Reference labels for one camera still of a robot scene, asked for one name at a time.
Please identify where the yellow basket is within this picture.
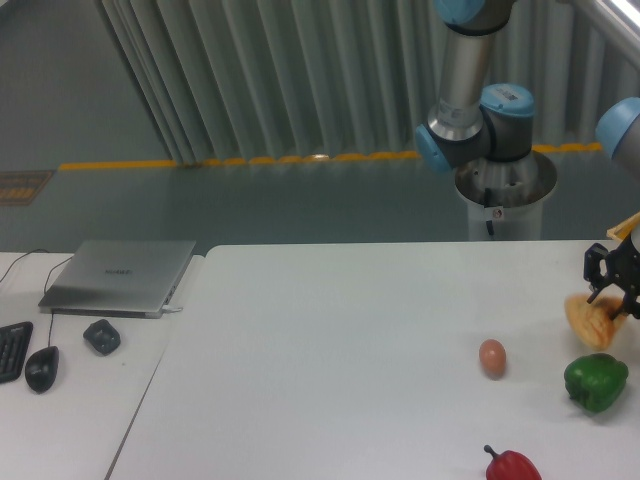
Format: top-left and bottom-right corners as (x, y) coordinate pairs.
(606, 212), (640, 243)

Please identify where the green bell pepper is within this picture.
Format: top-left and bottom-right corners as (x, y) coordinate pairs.
(564, 353), (629, 413)

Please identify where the small black case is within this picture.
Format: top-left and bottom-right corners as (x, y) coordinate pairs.
(83, 319), (121, 356)

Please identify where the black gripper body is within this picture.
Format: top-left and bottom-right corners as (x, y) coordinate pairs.
(606, 234), (639, 295)

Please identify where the silver closed laptop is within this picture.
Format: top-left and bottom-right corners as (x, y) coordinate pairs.
(39, 240), (196, 318)

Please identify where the black computer mouse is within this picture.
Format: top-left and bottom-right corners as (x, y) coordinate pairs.
(24, 346), (59, 394)

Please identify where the brown egg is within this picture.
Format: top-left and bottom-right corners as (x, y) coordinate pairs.
(478, 339), (507, 379)

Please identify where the black laptop cable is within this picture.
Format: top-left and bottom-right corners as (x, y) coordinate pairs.
(0, 248), (50, 284)

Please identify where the black pedestal cable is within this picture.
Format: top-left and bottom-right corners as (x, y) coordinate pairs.
(483, 187), (496, 238)

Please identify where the red bell pepper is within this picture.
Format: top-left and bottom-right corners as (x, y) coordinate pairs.
(484, 445), (542, 480)

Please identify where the triangular bread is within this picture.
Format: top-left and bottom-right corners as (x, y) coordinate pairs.
(564, 294), (627, 352)

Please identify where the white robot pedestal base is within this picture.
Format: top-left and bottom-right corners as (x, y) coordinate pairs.
(455, 151), (558, 241)

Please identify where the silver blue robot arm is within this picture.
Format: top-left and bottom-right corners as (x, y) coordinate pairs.
(415, 1), (639, 320)

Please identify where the black keyboard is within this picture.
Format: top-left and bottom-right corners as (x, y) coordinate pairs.
(0, 322), (33, 384)

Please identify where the white usb dongle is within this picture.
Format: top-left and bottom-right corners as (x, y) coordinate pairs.
(162, 305), (183, 314)

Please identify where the black mouse cable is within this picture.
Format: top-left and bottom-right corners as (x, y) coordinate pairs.
(42, 262), (76, 348)

